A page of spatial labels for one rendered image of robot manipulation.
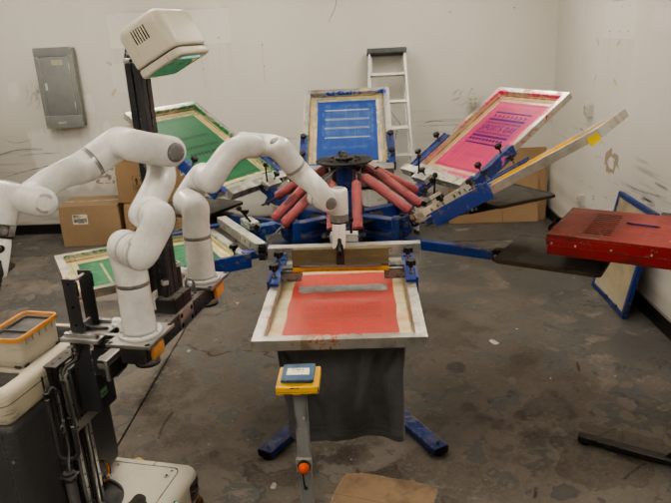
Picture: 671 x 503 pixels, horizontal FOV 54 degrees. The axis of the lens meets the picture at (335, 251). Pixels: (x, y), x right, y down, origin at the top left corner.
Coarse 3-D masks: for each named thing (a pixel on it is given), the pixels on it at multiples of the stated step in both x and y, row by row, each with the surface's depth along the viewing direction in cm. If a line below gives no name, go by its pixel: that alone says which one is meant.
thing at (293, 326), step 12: (312, 276) 280; (324, 276) 279; (336, 276) 278; (300, 300) 256; (288, 312) 245; (300, 312) 245; (288, 324) 235; (300, 324) 235; (312, 324) 234; (324, 324) 234; (336, 324) 233
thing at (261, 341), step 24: (288, 264) 287; (408, 288) 253; (264, 312) 238; (264, 336) 219; (288, 336) 218; (312, 336) 217; (336, 336) 216; (360, 336) 215; (384, 336) 215; (408, 336) 214
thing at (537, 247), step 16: (384, 240) 339; (400, 240) 334; (432, 240) 329; (528, 240) 314; (544, 240) 313; (480, 256) 314; (496, 256) 294; (512, 256) 293; (528, 256) 292; (544, 256) 291; (560, 256) 290; (576, 272) 273; (592, 272) 270
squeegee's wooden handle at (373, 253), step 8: (296, 248) 259; (304, 248) 258; (312, 248) 258; (320, 248) 258; (328, 248) 257; (344, 248) 256; (352, 248) 256; (360, 248) 256; (368, 248) 256; (376, 248) 256; (384, 248) 255; (296, 256) 258; (304, 256) 257; (312, 256) 257; (320, 256) 257; (328, 256) 257; (344, 256) 257; (352, 256) 257; (360, 256) 257; (368, 256) 257; (376, 256) 256; (384, 256) 256; (296, 264) 259; (304, 264) 259; (384, 264) 257
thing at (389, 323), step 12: (348, 276) 278; (360, 276) 277; (372, 276) 276; (384, 300) 252; (384, 312) 241; (348, 324) 233; (360, 324) 232; (372, 324) 232; (384, 324) 231; (396, 324) 231
